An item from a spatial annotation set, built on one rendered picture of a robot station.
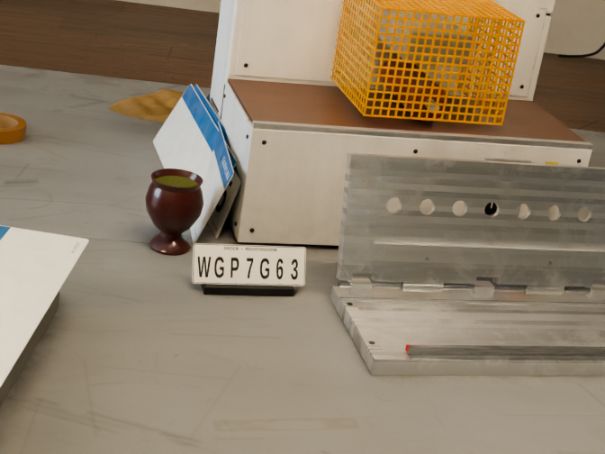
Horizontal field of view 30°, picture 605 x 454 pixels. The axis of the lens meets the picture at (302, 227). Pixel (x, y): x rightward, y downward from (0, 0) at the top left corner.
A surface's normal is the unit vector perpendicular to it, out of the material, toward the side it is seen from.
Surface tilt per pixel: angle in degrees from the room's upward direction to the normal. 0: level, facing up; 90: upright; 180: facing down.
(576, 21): 90
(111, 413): 0
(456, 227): 76
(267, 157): 90
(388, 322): 0
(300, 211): 90
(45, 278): 0
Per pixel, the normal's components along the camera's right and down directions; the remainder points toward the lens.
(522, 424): 0.14, -0.91
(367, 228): 0.25, 0.18
